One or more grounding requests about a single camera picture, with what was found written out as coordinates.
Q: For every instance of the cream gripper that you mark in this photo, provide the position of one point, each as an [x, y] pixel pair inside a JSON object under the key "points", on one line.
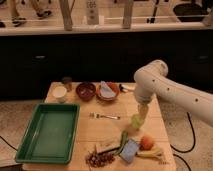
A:
{"points": [[143, 111]]}

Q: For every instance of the silver fork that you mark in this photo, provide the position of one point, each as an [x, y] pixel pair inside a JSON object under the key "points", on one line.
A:
{"points": [[96, 115]]}

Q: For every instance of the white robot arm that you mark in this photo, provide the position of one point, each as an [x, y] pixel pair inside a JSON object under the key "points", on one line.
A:
{"points": [[152, 79]]}

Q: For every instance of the green cup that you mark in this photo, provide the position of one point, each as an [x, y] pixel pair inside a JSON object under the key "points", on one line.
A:
{"points": [[136, 121]]}

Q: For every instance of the orange fruit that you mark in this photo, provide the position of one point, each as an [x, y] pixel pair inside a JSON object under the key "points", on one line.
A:
{"points": [[146, 142]]}

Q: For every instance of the green cucumber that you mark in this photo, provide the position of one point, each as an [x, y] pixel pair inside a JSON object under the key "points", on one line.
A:
{"points": [[124, 137]]}

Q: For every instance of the orange bowl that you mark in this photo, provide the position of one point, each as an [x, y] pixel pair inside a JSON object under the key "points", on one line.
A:
{"points": [[114, 88]]}

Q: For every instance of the blue grey cloth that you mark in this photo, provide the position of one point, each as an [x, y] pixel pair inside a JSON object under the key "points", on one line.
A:
{"points": [[106, 91]]}

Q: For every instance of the blue sponge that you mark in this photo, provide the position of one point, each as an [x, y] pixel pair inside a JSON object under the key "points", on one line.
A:
{"points": [[129, 151]]}

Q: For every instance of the yellow banana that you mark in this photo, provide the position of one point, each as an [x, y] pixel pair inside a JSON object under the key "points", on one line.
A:
{"points": [[154, 153]]}

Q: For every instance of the white box with dark edge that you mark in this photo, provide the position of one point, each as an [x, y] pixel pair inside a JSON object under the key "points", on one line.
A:
{"points": [[107, 145]]}

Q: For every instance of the dark red bowl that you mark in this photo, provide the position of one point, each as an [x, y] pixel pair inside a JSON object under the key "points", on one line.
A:
{"points": [[86, 91]]}

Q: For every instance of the bunch of red grapes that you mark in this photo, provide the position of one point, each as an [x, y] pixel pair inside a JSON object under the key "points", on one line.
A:
{"points": [[96, 160]]}

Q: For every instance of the dark brown cup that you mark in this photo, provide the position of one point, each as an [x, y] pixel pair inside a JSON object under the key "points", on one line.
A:
{"points": [[67, 82]]}

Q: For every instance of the white cup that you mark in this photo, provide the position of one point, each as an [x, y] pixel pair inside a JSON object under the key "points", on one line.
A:
{"points": [[60, 94]]}

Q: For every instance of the green plastic tray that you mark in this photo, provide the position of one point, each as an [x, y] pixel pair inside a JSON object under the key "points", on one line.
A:
{"points": [[50, 135]]}

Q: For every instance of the white remote control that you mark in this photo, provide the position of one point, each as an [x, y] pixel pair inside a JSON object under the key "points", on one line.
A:
{"points": [[92, 12]]}

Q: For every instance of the white handled knife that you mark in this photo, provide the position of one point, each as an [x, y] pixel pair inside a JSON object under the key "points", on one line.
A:
{"points": [[125, 88]]}

